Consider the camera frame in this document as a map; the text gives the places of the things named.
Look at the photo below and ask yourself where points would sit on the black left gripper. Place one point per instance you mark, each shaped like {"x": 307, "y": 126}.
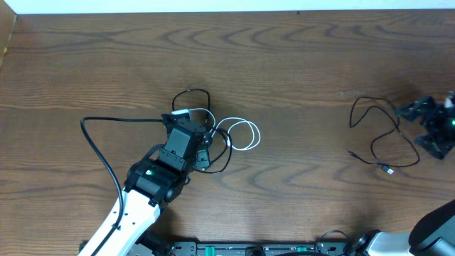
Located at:
{"x": 200, "y": 155}

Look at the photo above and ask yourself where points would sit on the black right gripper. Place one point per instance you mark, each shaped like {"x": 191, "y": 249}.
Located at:
{"x": 426, "y": 126}

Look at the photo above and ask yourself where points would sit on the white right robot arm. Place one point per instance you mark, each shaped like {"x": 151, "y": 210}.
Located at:
{"x": 434, "y": 233}

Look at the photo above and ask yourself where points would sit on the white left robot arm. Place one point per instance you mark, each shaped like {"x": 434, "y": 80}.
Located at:
{"x": 152, "y": 183}

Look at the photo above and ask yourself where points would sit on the cardboard side panel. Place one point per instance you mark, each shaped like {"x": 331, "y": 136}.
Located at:
{"x": 7, "y": 23}

